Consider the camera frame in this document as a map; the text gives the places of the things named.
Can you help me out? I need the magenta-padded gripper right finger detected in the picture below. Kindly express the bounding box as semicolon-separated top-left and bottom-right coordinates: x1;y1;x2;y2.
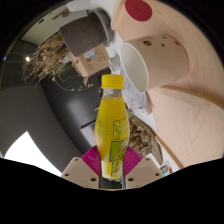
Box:
121;145;164;190

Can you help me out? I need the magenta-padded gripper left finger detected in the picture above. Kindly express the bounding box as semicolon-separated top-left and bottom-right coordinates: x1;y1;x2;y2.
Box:
60;145;103;190

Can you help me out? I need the yellow drink bottle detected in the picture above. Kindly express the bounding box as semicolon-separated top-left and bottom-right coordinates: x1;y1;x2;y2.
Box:
94;73;131;181

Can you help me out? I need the small jar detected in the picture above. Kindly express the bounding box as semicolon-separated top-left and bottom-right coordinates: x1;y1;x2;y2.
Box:
159;161;173;176

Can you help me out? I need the printed newspaper sheet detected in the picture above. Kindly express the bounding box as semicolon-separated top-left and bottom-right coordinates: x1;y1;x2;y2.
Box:
118;63;153;116

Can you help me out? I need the cardboard box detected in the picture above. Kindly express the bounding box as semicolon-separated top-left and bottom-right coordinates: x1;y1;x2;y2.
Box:
68;43;110;78

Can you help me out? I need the small white cup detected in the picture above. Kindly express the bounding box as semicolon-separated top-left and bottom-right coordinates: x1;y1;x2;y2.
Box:
108;54;123;73

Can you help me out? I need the dry plant in grey pot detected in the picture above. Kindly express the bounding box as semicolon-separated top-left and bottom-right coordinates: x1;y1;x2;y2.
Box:
21;14;111;86

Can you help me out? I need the grey plant saucer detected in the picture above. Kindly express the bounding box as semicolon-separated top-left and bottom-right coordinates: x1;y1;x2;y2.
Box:
88;8;115;48

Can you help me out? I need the flat round red coaster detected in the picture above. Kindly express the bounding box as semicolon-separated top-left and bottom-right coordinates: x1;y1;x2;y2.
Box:
124;0;153;22

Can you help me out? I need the black wall screen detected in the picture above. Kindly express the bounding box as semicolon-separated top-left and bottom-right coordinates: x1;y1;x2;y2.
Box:
79;120;98;148

